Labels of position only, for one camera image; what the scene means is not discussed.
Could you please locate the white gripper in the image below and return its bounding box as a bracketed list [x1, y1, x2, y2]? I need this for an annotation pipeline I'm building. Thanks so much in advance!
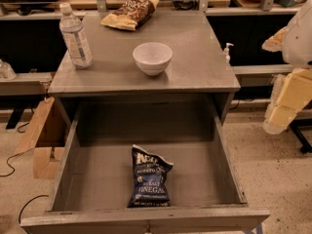
[262, 0, 312, 135]

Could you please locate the blue chip bag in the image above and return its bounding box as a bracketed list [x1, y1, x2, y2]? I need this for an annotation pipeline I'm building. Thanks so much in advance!
[128, 145, 174, 208]

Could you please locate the grey cabinet counter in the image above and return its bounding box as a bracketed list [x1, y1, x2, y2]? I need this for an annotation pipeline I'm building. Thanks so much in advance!
[49, 9, 240, 120]

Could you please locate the brown yellow chip bag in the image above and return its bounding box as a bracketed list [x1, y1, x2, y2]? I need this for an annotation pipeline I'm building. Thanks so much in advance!
[100, 0, 159, 31]

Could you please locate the grey open top drawer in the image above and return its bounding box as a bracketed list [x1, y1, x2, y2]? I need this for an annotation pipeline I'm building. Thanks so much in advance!
[21, 97, 269, 234]

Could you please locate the small pump dispenser bottle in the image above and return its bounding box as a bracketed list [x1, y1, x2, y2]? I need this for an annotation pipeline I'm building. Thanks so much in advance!
[223, 43, 234, 63]

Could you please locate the black table leg stand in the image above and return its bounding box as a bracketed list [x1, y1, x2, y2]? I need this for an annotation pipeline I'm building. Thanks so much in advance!
[290, 118, 312, 154]

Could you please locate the white ceramic bowl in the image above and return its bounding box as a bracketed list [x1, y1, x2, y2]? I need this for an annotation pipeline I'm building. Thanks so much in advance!
[133, 42, 173, 76]

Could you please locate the clear plastic water bottle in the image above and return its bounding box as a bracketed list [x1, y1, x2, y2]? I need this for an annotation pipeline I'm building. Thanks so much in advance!
[59, 3, 93, 69]

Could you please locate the clear plastic dome object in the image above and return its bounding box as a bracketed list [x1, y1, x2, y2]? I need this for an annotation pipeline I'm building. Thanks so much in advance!
[0, 59, 17, 81]

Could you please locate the black floor cable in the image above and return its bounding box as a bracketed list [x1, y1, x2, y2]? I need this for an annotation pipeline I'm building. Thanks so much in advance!
[0, 120, 50, 225]

